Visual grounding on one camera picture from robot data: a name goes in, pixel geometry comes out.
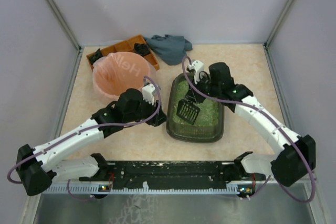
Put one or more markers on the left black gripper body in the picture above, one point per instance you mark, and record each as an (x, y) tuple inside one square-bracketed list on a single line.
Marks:
[(156, 117)]

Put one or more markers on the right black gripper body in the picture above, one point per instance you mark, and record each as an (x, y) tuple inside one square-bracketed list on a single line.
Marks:
[(199, 89)]

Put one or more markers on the black litter scoop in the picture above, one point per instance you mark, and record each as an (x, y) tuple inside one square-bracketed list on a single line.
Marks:
[(187, 111)]

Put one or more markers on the dark litter box tray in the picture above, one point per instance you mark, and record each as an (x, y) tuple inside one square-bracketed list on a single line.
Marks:
[(208, 126)]

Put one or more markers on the pink bag-lined trash bin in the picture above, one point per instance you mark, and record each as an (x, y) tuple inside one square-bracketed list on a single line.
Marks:
[(117, 72)]

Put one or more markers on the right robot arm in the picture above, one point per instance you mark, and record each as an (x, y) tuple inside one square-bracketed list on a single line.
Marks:
[(294, 155)]

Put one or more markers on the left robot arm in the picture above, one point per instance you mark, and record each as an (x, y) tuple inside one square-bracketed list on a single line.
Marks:
[(38, 167)]

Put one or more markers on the blue-grey cloth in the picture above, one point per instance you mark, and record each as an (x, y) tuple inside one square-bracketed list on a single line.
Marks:
[(171, 49)]

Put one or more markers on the dark rolled item far right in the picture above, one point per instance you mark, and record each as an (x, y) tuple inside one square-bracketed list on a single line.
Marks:
[(141, 49)]

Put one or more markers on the dark rolled item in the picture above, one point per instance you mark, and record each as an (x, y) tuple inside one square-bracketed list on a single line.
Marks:
[(95, 56), (141, 49)]

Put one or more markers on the orange compartment tray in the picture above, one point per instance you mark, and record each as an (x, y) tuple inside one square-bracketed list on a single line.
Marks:
[(127, 46)]

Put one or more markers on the dark rolled item far left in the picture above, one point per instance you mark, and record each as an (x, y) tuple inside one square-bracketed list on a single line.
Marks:
[(95, 56)]

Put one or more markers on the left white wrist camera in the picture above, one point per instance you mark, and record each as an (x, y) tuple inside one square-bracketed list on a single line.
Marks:
[(149, 91)]

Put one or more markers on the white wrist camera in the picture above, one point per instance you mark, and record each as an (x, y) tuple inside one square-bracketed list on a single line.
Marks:
[(149, 91), (196, 67)]

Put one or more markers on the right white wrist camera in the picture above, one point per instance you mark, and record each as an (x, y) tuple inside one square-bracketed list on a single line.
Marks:
[(196, 67)]

